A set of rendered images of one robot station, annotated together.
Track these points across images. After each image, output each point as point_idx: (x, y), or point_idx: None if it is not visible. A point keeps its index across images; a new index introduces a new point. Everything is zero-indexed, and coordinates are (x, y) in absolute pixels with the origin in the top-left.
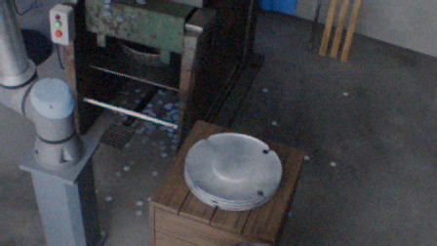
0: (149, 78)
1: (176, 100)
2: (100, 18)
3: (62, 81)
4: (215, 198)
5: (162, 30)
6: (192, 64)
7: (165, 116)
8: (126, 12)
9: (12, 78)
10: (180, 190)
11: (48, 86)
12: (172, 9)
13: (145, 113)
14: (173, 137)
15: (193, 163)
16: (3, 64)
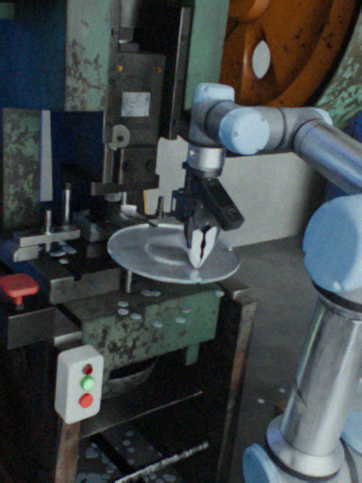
0: (146, 406)
1: (85, 441)
2: (106, 345)
3: (350, 410)
4: None
5: (194, 318)
6: (248, 340)
7: (106, 466)
8: (148, 315)
9: (337, 451)
10: None
11: (360, 427)
12: (192, 285)
13: (83, 481)
14: (150, 479)
15: None
16: (338, 431)
